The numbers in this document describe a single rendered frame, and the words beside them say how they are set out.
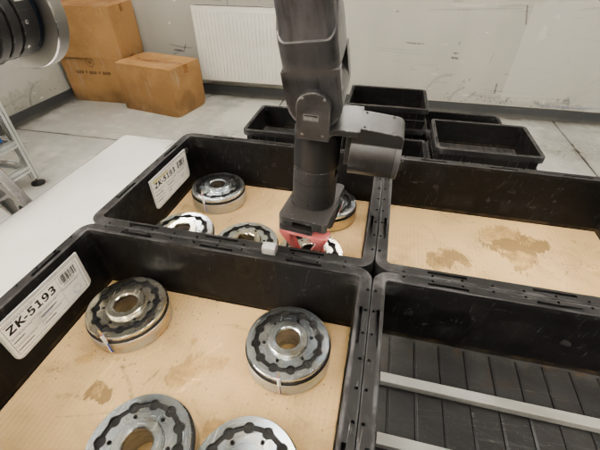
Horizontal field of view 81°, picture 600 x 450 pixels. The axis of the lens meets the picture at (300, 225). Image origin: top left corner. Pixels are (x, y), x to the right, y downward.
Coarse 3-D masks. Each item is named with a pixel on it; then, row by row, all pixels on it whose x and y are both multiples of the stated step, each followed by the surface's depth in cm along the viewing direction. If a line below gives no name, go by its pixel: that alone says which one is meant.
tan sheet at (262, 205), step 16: (256, 192) 73; (272, 192) 73; (288, 192) 73; (176, 208) 69; (192, 208) 69; (240, 208) 69; (256, 208) 69; (272, 208) 69; (368, 208) 69; (224, 224) 65; (272, 224) 65; (352, 224) 65; (336, 240) 62; (352, 240) 62; (352, 256) 58
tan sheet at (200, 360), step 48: (192, 336) 47; (240, 336) 47; (336, 336) 47; (48, 384) 42; (96, 384) 42; (144, 384) 42; (192, 384) 42; (240, 384) 42; (336, 384) 42; (0, 432) 38; (48, 432) 38; (288, 432) 38
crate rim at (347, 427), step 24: (72, 240) 47; (144, 240) 47; (168, 240) 47; (192, 240) 47; (48, 264) 43; (288, 264) 43; (312, 264) 44; (336, 264) 43; (24, 288) 40; (360, 288) 40; (0, 312) 38; (360, 312) 39; (360, 336) 35; (360, 360) 35; (360, 384) 32
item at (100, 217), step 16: (176, 144) 68; (256, 144) 69; (272, 144) 68; (288, 144) 68; (160, 160) 63; (144, 176) 59; (128, 192) 55; (112, 208) 52; (112, 224) 49; (128, 224) 49; (144, 224) 49; (368, 224) 49; (208, 240) 47; (224, 240) 47; (240, 240) 47; (368, 240) 47; (304, 256) 44; (320, 256) 44; (336, 256) 44; (368, 256) 44
